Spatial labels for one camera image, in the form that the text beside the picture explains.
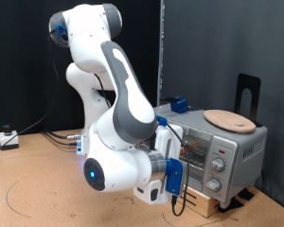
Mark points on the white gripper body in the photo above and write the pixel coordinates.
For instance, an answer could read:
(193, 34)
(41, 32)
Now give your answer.
(176, 135)

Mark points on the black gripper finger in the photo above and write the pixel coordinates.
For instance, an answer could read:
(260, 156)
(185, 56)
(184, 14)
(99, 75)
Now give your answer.
(186, 145)

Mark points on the silver oven timer knob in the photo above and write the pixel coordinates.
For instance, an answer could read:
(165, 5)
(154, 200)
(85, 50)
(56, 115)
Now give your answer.
(213, 185)

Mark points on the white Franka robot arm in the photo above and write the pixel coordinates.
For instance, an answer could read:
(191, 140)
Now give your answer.
(129, 104)

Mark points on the silver oven temperature knob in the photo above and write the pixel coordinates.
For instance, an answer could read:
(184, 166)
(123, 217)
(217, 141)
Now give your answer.
(217, 164)

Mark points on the silver toaster oven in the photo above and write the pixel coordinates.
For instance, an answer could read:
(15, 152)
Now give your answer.
(243, 151)

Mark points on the oval wooden cutting board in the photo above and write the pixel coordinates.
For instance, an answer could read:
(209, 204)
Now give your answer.
(230, 121)

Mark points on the wooden slatted riser block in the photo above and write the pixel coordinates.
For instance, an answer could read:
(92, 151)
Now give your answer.
(198, 201)

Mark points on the black foam pad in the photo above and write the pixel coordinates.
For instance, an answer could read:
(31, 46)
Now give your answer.
(230, 205)
(246, 194)

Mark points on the black metal bookend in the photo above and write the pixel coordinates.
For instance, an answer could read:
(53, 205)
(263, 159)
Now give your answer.
(247, 82)

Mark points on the grey curtain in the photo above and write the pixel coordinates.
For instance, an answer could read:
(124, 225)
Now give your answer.
(211, 47)

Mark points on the vertical metal pole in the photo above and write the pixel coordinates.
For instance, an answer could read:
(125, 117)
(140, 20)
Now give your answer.
(162, 31)

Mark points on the black curtain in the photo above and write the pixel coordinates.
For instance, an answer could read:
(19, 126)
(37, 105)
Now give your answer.
(15, 63)

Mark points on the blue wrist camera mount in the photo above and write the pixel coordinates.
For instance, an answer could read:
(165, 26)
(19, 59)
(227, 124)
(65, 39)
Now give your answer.
(173, 176)

